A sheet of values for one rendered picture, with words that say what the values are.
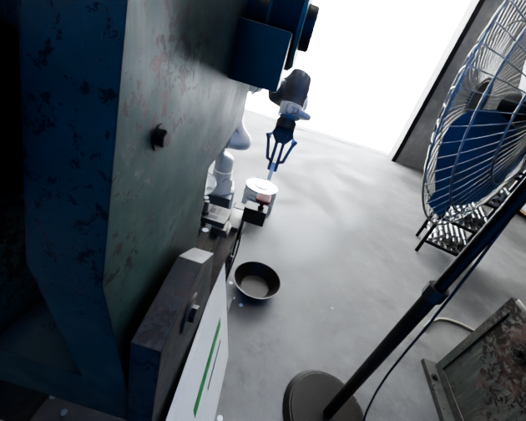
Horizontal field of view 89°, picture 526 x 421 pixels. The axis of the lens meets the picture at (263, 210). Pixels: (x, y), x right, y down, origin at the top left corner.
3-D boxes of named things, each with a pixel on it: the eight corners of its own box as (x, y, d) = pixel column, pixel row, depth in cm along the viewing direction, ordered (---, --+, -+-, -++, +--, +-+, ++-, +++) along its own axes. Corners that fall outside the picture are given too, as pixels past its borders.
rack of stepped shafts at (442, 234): (414, 252, 254) (482, 160, 204) (415, 231, 290) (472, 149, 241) (462, 276, 241) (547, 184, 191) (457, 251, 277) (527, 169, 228)
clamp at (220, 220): (185, 215, 95) (189, 190, 90) (230, 229, 95) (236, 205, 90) (179, 224, 90) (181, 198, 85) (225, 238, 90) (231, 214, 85)
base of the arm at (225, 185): (211, 175, 181) (214, 156, 174) (238, 183, 182) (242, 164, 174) (201, 190, 162) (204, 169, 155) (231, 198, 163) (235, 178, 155)
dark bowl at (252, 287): (238, 263, 182) (240, 256, 178) (280, 276, 182) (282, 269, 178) (225, 297, 156) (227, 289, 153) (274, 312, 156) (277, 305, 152)
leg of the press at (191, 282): (214, 293, 157) (248, 149, 110) (233, 299, 157) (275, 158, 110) (114, 531, 78) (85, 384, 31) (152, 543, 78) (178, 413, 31)
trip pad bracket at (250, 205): (238, 233, 125) (247, 198, 114) (258, 239, 125) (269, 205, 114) (235, 240, 119) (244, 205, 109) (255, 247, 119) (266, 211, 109)
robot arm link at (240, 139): (224, 101, 150) (255, 108, 154) (217, 145, 156) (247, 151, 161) (225, 99, 139) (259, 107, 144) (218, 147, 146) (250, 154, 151)
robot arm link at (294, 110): (280, 105, 105) (276, 119, 106) (280, 94, 93) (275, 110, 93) (311, 114, 105) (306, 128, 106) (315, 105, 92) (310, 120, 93)
